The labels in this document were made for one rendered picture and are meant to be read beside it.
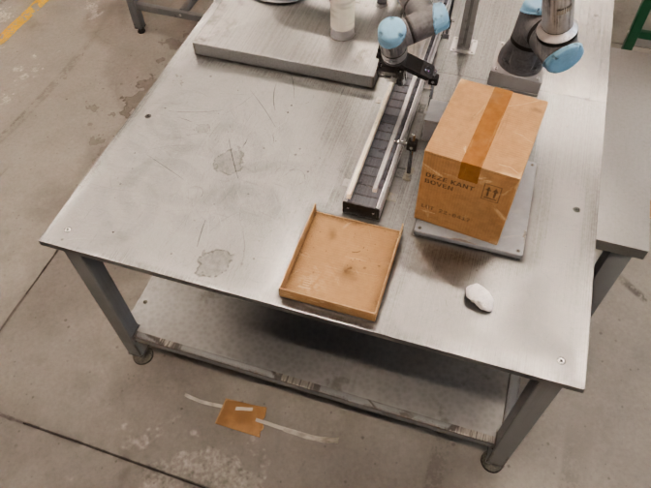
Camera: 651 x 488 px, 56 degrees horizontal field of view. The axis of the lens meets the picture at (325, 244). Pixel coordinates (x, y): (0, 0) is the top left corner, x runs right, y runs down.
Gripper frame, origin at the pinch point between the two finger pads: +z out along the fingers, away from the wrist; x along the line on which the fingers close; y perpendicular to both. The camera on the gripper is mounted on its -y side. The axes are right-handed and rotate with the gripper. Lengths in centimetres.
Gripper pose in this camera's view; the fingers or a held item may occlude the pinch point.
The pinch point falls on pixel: (404, 80)
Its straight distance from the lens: 202.3
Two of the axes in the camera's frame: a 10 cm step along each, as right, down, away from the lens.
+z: 1.7, 1.2, 9.8
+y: -9.5, -2.4, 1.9
